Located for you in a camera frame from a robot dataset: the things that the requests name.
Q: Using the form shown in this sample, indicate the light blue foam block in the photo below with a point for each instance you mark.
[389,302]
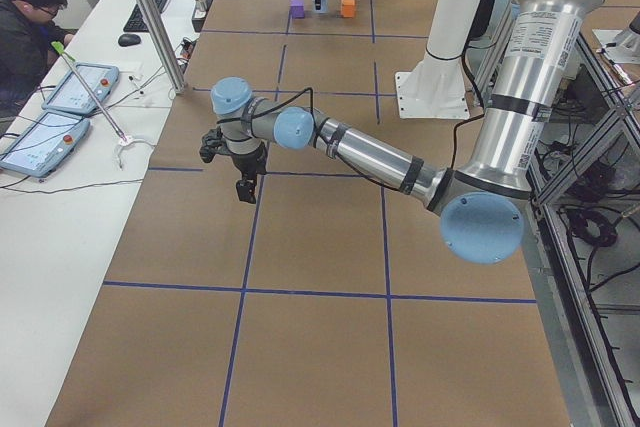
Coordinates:
[325,7]

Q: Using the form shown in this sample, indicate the purple foam block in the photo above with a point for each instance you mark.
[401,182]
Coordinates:
[297,9]

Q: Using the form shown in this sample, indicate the orange foam block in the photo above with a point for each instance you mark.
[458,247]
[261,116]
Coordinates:
[348,8]

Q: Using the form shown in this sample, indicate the black computer mouse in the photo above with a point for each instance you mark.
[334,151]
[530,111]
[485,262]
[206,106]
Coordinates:
[129,39]

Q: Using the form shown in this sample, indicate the upper teach pendant tablet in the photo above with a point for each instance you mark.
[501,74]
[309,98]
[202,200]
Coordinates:
[70,96]

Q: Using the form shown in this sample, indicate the teach pendant tablet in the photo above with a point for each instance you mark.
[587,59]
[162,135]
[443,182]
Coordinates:
[45,144]
[70,96]

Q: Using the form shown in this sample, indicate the lower teach pendant tablet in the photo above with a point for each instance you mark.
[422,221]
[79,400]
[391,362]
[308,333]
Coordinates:
[45,144]

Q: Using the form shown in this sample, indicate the seated person in black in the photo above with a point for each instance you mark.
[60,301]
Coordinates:
[27,33]

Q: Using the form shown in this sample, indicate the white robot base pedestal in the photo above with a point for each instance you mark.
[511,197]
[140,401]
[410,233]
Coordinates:
[435,88]

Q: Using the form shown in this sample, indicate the aluminium frame post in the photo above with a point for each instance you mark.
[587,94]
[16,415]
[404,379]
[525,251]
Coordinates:
[162,44]

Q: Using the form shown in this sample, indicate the grabber stick with green handle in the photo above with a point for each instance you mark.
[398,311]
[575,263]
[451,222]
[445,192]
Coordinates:
[124,140]

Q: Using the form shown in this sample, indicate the aluminium frame rack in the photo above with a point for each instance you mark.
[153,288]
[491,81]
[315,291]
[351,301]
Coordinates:
[585,215]

